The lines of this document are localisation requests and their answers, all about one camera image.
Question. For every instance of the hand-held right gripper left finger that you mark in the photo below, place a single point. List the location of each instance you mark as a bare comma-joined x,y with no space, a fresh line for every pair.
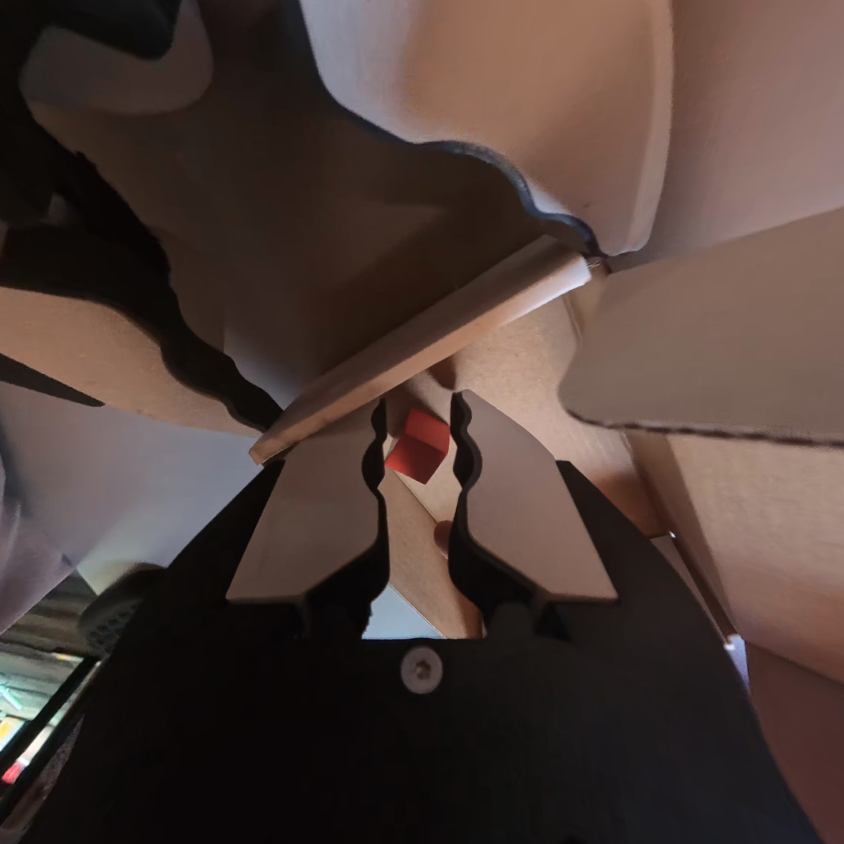
310,521

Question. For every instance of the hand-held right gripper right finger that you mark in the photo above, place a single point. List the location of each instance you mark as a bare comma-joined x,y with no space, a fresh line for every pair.
534,521

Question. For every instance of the dark framed panel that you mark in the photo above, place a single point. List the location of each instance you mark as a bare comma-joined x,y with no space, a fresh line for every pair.
39,712

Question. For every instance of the dark round object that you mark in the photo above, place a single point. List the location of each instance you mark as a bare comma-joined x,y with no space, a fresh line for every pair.
115,610

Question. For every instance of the brown cardboard box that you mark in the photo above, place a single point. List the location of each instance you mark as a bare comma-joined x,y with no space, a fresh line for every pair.
758,527

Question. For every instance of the orange cube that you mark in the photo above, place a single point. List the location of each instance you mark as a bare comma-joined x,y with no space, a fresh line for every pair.
419,448

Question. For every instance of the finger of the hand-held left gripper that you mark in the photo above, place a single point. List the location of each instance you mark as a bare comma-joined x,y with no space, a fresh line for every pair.
527,86
86,343

